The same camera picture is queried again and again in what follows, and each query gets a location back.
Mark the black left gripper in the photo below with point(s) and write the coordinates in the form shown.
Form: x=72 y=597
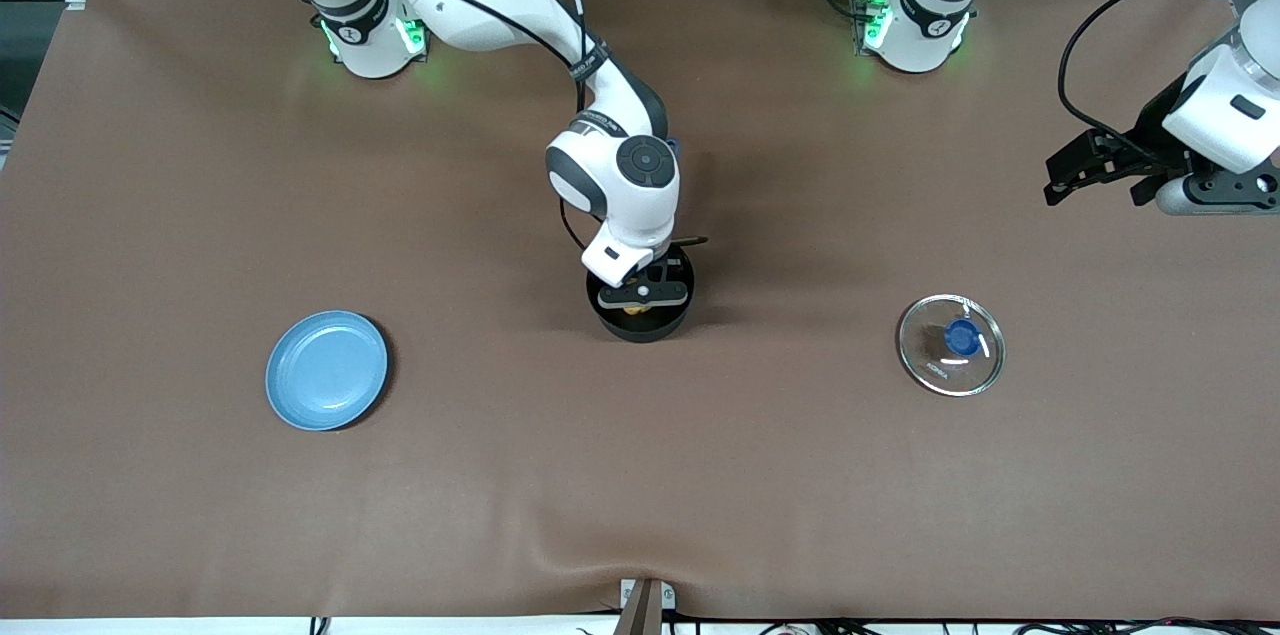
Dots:
x=1152 y=137

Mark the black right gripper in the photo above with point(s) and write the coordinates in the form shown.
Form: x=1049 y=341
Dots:
x=676 y=270

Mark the yellow potato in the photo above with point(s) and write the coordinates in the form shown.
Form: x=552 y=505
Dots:
x=636 y=311

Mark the glass lid with blue knob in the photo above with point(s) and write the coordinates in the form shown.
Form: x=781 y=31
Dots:
x=930 y=365

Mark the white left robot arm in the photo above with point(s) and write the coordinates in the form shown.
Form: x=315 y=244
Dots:
x=915 y=25

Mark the brown table mat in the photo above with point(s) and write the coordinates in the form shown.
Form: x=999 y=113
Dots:
x=640 y=475

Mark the grey metal table clamp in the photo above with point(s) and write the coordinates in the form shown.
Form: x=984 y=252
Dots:
x=648 y=600

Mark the blue plate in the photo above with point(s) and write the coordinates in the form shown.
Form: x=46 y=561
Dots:
x=325 y=370

